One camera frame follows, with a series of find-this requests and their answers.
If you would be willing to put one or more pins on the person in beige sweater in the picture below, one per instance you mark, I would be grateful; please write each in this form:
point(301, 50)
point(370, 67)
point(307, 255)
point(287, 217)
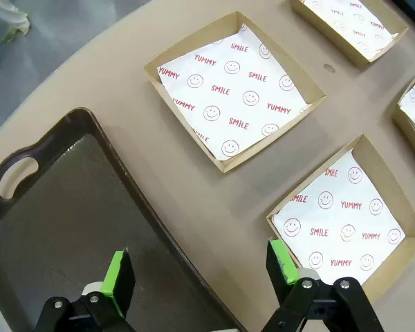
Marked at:
point(10, 15)

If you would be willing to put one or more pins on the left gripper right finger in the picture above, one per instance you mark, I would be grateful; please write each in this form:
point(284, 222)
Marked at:
point(283, 263)

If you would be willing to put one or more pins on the kraft cardboard food box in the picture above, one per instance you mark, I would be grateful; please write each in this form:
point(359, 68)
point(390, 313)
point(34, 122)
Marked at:
point(384, 19)
point(397, 186)
point(406, 128)
point(299, 74)

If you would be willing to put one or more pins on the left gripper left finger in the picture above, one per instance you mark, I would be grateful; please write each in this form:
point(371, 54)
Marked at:
point(119, 276)

